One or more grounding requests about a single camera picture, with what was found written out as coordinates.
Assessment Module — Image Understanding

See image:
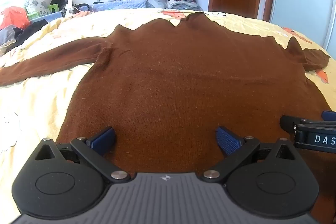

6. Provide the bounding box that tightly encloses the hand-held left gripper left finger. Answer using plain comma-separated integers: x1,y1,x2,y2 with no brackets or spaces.
34,126,132,183

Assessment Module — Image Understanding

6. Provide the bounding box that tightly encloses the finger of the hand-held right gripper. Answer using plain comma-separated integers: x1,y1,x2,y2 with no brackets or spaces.
279,115,306,136
322,110,336,122

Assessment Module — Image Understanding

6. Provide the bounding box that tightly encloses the brown knit sweater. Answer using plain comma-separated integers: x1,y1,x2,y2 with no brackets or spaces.
0,13,336,214

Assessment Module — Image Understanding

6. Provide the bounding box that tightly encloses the floral pillow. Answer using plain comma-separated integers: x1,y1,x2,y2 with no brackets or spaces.
25,0,50,16

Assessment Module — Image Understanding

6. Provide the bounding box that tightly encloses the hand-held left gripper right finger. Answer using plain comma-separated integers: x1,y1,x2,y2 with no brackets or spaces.
201,126,298,184

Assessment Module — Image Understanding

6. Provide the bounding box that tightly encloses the white crumpled plastic bag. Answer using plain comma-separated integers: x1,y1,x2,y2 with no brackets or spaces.
62,0,79,17

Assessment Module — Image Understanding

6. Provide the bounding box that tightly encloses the blue quilted cover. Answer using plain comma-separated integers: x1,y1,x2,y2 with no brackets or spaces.
29,0,155,22

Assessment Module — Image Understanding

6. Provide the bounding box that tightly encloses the red plastic bag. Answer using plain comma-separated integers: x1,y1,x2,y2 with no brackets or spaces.
0,6,30,30

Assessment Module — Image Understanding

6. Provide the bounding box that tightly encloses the yellow printed bed quilt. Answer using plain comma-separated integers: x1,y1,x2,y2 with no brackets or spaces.
0,8,336,224

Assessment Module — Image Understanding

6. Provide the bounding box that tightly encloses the dark crumpled clothing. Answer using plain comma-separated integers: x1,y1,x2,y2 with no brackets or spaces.
0,19,49,56

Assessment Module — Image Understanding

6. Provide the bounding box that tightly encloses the green plastic stool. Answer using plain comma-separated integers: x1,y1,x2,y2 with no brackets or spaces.
26,4,59,21

